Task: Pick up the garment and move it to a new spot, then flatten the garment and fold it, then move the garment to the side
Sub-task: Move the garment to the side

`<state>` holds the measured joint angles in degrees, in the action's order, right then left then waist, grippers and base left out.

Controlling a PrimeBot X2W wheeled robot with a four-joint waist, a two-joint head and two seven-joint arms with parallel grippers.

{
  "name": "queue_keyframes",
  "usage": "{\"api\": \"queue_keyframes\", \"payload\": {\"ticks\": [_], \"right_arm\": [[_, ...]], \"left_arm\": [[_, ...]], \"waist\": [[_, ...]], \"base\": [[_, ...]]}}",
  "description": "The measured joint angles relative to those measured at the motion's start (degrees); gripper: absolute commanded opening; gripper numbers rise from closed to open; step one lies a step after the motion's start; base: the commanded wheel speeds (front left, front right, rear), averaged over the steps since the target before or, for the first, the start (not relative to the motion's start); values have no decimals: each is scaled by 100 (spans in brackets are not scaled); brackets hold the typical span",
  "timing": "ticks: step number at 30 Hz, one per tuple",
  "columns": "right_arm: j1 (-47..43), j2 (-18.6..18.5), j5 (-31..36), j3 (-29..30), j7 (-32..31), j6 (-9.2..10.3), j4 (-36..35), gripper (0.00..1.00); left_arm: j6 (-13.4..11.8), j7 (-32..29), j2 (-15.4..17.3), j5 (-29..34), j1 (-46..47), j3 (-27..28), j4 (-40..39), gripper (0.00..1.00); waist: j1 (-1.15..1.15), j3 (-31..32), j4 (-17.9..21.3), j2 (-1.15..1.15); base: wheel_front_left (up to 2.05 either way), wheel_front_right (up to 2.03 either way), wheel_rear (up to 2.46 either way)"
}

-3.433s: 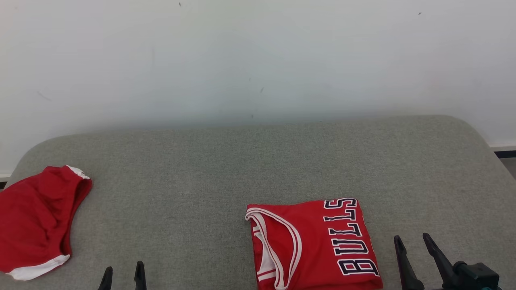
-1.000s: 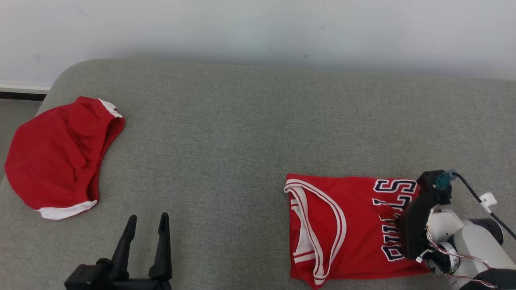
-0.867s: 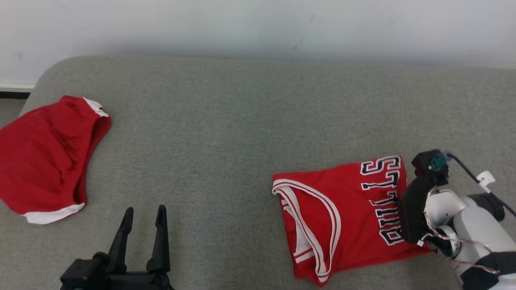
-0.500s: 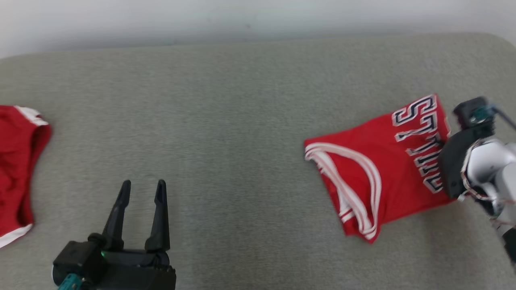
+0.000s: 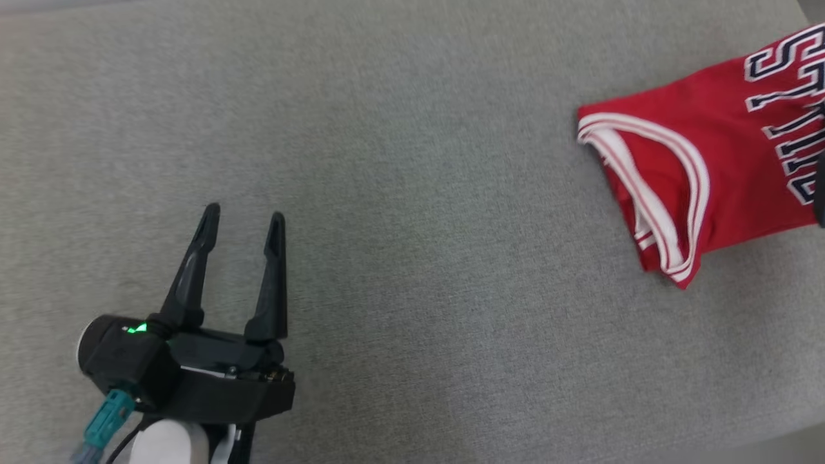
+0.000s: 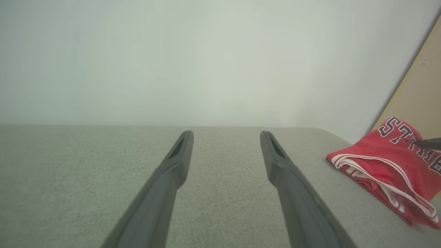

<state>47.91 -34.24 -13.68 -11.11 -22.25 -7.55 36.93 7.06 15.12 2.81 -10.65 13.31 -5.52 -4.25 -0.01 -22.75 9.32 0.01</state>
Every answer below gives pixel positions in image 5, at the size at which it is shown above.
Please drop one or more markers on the red basketball jersey white trim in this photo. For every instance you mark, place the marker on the red basketball jersey white trim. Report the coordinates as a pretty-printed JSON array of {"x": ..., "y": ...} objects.
[{"x": 722, "y": 129}]

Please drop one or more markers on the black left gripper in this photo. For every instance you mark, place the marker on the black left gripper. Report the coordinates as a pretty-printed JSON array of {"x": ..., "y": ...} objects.
[{"x": 225, "y": 386}]

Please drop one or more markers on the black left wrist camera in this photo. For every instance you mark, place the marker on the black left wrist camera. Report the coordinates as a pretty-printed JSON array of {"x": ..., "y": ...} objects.
[{"x": 122, "y": 361}]

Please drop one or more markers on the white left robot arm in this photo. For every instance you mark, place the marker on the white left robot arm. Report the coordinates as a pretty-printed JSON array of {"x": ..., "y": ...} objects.
[{"x": 167, "y": 444}]

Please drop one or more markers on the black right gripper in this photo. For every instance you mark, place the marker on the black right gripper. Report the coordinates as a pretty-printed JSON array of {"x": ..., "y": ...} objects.
[{"x": 820, "y": 190}]

